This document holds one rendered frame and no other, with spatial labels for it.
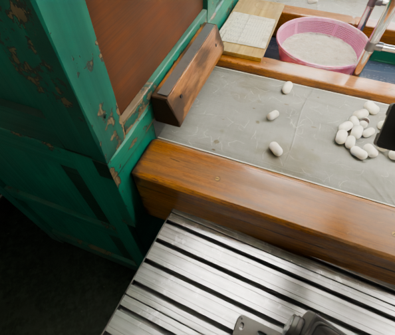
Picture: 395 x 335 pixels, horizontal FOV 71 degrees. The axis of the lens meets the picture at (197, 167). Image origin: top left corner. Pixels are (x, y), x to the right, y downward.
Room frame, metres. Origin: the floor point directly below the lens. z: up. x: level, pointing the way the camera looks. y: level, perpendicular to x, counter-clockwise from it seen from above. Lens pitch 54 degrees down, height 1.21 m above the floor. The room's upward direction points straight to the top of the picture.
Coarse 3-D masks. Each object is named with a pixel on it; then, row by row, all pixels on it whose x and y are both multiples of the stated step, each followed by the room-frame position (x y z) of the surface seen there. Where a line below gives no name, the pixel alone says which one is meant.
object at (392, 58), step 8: (368, 0) 0.85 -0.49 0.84; (376, 0) 0.83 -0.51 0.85; (384, 0) 0.83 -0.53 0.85; (368, 8) 0.84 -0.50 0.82; (368, 16) 0.83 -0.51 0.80; (360, 24) 0.84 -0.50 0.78; (376, 56) 0.80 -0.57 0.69; (384, 56) 0.80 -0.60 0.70; (392, 56) 0.79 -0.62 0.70; (392, 64) 0.78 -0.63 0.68
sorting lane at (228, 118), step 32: (224, 96) 0.56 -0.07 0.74; (256, 96) 0.56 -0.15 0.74; (288, 96) 0.56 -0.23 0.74; (320, 96) 0.56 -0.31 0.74; (352, 96) 0.55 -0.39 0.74; (192, 128) 0.45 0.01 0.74; (224, 128) 0.45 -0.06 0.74; (256, 128) 0.45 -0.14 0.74; (288, 128) 0.45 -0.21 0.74; (320, 128) 0.45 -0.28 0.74; (256, 160) 0.35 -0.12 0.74; (288, 160) 0.35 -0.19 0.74; (320, 160) 0.35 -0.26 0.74; (352, 160) 0.35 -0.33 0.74; (384, 160) 0.35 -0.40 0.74; (352, 192) 0.27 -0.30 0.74; (384, 192) 0.27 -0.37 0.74
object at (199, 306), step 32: (192, 224) 0.24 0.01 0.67; (160, 256) 0.18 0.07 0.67; (192, 256) 0.18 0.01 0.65; (224, 256) 0.17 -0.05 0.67; (256, 256) 0.17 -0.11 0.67; (288, 256) 0.17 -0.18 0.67; (128, 288) 0.12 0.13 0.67; (160, 288) 0.12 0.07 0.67; (192, 288) 0.12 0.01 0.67; (224, 288) 0.12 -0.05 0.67; (256, 288) 0.11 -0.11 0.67; (288, 288) 0.11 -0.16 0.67; (320, 288) 0.12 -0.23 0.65; (352, 288) 0.11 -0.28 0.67; (384, 288) 0.12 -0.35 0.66; (128, 320) 0.06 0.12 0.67; (160, 320) 0.06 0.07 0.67; (192, 320) 0.06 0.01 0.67; (224, 320) 0.06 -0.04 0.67; (256, 320) 0.06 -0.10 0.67; (352, 320) 0.06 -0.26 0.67; (384, 320) 0.06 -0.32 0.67
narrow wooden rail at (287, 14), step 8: (288, 8) 0.97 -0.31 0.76; (296, 8) 0.97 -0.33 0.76; (304, 8) 0.97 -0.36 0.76; (280, 16) 0.95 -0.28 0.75; (288, 16) 0.94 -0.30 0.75; (296, 16) 0.93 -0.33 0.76; (304, 16) 0.92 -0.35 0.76; (312, 16) 0.92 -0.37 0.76; (320, 16) 0.91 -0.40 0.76; (328, 16) 0.91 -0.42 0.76; (336, 16) 0.91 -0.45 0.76; (344, 16) 0.91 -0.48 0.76; (352, 16) 0.91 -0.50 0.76; (280, 24) 0.95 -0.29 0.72; (352, 24) 0.87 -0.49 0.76; (368, 24) 0.86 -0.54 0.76; (392, 24) 0.86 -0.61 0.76; (352, 32) 0.86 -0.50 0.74; (368, 32) 0.85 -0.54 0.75; (384, 32) 0.83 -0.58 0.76; (392, 32) 0.82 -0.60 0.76; (384, 40) 0.83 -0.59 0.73; (392, 40) 0.82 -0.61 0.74
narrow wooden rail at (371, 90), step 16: (224, 64) 0.68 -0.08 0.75; (240, 64) 0.66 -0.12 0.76; (256, 64) 0.66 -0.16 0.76; (272, 64) 0.66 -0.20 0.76; (288, 64) 0.66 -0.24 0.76; (288, 80) 0.61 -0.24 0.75; (304, 80) 0.60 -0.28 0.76; (320, 80) 0.59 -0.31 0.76; (336, 80) 0.59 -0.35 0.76; (352, 80) 0.59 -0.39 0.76; (368, 80) 0.59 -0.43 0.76; (368, 96) 0.54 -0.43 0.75; (384, 96) 0.53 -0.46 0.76
